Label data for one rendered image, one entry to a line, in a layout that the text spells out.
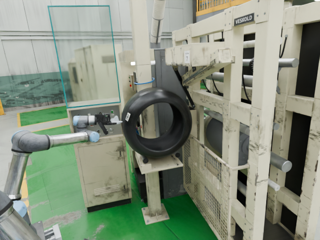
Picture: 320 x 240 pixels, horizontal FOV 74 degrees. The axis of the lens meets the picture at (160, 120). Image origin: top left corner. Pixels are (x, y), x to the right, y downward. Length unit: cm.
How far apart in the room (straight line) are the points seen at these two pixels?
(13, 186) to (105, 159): 114
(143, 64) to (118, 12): 989
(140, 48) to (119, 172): 141
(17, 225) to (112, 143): 164
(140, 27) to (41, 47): 885
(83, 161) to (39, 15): 887
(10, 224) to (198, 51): 128
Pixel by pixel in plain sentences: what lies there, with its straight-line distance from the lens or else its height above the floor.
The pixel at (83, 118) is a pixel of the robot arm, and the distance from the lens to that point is 170.
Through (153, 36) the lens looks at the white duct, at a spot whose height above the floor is 193.
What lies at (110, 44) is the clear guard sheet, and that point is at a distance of 232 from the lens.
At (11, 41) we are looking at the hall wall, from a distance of 1062.
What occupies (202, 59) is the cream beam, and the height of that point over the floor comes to 168.
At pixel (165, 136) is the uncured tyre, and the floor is 99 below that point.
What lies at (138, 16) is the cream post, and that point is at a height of 205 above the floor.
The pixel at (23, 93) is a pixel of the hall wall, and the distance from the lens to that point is 1055.
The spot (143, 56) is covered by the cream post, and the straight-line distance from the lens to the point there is 199.
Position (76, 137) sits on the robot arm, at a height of 123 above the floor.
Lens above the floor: 171
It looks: 16 degrees down
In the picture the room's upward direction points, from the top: 4 degrees counter-clockwise
